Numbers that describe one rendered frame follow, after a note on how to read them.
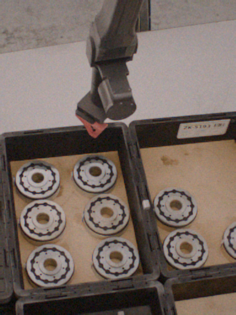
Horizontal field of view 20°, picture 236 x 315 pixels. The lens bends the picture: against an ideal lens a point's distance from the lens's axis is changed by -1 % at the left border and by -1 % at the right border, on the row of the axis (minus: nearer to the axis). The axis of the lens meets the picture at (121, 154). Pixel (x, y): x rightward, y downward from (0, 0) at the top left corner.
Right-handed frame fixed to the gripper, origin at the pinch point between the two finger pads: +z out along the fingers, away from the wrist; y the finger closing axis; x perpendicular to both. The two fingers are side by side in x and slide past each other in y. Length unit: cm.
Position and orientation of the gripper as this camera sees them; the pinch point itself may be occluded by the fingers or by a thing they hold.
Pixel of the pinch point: (102, 123)
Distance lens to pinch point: 140.5
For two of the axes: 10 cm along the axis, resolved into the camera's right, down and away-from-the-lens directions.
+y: 5.8, -6.5, 4.8
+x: -8.1, -5.2, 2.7
